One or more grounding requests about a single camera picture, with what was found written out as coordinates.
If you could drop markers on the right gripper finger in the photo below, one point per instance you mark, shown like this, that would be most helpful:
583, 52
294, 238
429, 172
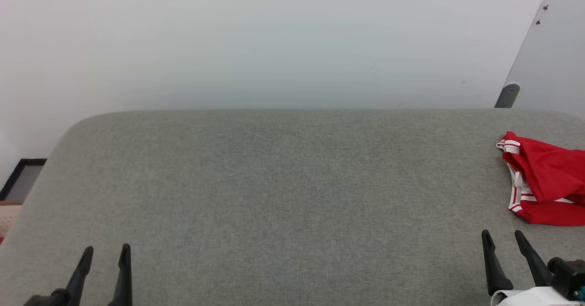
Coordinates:
532, 260
493, 265

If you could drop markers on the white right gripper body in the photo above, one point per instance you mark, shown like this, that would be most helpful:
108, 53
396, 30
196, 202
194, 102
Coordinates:
534, 298

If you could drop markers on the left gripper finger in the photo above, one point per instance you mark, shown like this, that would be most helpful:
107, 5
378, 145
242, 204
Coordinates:
80, 278
123, 278

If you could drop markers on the red and white basketball jersey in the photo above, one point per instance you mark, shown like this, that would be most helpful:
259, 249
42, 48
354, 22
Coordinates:
548, 178

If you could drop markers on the beige plastic laundry basket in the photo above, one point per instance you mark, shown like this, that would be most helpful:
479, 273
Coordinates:
8, 219

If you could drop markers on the grey partition panel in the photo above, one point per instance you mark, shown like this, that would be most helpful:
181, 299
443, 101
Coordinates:
553, 55

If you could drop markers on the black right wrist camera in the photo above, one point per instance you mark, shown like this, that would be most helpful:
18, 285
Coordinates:
569, 276

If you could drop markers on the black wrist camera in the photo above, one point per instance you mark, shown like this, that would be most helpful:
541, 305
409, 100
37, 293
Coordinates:
569, 276
45, 299

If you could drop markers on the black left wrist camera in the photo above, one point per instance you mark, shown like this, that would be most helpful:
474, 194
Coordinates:
45, 299

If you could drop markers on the grey metal bracket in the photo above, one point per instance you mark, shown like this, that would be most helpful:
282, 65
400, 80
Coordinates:
507, 97

